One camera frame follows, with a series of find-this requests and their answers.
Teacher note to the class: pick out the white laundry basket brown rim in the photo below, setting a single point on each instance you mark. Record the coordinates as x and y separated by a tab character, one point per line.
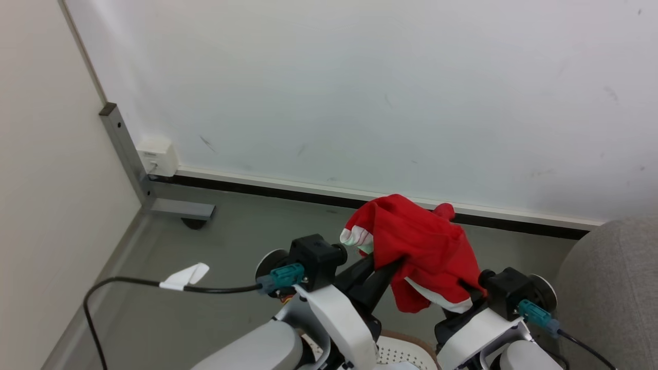
403	352

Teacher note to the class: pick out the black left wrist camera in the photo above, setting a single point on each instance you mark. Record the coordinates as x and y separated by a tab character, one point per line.
313	257

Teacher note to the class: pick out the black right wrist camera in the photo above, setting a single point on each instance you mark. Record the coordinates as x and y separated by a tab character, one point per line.
509	290

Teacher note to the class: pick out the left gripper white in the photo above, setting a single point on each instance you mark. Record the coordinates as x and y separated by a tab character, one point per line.
342	324

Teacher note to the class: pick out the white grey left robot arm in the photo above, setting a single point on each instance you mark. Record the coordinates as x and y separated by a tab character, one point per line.
257	349

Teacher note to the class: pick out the red and white garment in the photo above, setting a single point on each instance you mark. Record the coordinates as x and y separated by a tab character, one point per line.
421	246

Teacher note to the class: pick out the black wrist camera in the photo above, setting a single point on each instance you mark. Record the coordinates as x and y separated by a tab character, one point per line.
509	290
313	257

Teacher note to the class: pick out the grey fabric sofa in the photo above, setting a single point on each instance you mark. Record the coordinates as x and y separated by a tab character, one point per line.
614	293

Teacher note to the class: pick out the black caster foot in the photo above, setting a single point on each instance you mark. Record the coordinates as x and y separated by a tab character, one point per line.
194	224

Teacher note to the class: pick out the white and black baseboard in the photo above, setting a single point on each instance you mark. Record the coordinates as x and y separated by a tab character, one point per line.
288	185

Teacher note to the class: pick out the grey metal partition foot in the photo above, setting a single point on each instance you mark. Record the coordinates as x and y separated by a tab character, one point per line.
126	149

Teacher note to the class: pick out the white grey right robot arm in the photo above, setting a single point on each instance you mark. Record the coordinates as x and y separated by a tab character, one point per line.
529	358

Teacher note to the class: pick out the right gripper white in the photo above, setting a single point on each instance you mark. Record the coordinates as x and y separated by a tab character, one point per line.
473	336

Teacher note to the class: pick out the white wall socket box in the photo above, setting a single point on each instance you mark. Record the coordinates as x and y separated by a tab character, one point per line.
158	156

